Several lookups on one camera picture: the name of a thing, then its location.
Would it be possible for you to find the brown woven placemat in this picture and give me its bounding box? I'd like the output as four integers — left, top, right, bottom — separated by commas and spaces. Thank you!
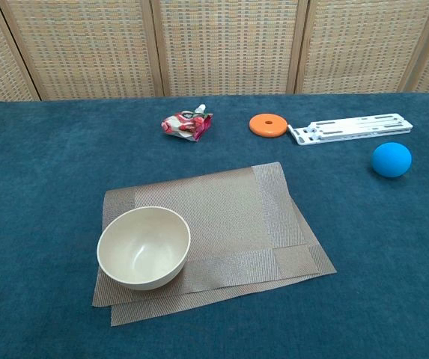
91, 161, 338, 327

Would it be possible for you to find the cream round bowl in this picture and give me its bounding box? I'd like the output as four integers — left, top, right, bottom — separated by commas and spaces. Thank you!
97, 206, 192, 292

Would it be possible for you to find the crumpled red drink pouch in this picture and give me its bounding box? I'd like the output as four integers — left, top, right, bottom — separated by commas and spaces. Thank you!
161, 103, 214, 144

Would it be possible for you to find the orange disc with hole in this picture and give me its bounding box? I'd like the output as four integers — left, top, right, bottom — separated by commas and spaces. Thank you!
248, 113, 288, 138

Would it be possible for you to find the woven bamboo folding screen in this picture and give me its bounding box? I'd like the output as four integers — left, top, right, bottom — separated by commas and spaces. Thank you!
0, 0, 429, 108

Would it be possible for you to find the white folding stand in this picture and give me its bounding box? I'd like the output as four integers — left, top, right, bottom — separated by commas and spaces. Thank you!
287, 113, 414, 147

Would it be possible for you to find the dark blue table cloth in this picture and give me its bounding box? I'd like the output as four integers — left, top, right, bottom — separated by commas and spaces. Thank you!
0, 92, 429, 359

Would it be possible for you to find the blue ball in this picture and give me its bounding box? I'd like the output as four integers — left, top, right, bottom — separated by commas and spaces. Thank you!
371, 141, 413, 179

